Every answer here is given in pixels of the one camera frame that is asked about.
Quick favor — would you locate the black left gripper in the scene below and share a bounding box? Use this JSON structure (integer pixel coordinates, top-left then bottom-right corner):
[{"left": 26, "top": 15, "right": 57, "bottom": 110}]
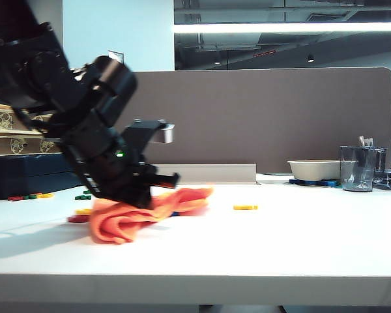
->
[{"left": 60, "top": 113, "right": 181, "bottom": 210}]

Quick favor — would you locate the orange microfiber cloth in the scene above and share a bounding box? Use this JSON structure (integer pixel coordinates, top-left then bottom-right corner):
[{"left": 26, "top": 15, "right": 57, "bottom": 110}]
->
[{"left": 89, "top": 186, "right": 215, "bottom": 245}]

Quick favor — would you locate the brown desk partition screen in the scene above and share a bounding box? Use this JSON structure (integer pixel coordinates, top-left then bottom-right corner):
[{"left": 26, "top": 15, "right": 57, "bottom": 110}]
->
[{"left": 112, "top": 67, "right": 391, "bottom": 175}]

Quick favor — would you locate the dark navy case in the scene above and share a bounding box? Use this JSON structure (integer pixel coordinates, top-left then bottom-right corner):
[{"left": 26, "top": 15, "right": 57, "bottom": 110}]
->
[{"left": 0, "top": 152, "right": 85, "bottom": 200}]

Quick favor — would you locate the white paper bowl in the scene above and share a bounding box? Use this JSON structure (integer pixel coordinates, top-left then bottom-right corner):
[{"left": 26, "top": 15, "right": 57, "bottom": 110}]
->
[{"left": 287, "top": 159, "right": 359, "bottom": 182}]

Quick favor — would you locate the blue flat mat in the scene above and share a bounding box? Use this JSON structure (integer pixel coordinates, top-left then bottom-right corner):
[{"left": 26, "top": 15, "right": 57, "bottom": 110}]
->
[{"left": 289, "top": 177, "right": 343, "bottom": 188}]

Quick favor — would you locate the clear grey plastic cup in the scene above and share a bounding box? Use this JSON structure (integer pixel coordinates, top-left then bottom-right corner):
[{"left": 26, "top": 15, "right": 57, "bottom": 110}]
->
[{"left": 340, "top": 145, "right": 377, "bottom": 192}]

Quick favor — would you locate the white ceiling light strip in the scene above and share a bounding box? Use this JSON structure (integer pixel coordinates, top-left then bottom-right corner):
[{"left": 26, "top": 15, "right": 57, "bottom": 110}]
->
[{"left": 173, "top": 22, "right": 391, "bottom": 33}]

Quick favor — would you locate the clear grey plastic container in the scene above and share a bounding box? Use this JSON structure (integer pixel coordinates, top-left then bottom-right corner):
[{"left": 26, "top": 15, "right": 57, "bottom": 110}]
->
[{"left": 374, "top": 147, "right": 390, "bottom": 172}]

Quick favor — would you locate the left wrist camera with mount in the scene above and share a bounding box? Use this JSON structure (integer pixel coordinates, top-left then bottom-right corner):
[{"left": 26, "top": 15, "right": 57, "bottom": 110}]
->
[{"left": 121, "top": 119, "right": 176, "bottom": 164}]

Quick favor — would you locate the grey cable tray flap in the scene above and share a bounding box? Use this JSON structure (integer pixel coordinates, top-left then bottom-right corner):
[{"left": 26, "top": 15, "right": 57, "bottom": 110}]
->
[{"left": 149, "top": 164, "right": 257, "bottom": 185}]

